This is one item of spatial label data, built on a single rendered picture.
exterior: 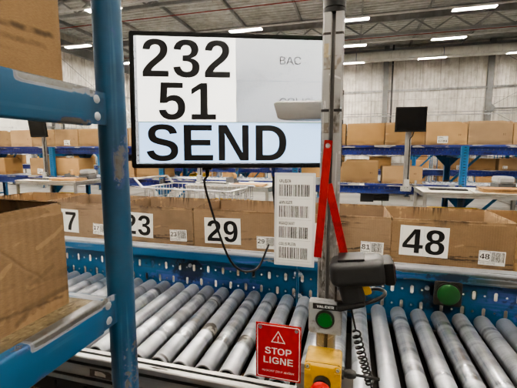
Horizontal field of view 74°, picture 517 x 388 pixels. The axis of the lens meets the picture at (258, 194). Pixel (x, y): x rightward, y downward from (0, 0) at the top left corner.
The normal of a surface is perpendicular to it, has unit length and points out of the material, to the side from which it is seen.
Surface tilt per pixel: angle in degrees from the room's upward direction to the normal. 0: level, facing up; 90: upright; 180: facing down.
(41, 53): 90
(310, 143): 86
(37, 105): 90
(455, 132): 85
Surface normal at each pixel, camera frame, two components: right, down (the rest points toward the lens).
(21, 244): 0.97, 0.04
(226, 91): 0.08, 0.05
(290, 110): -0.16, 0.12
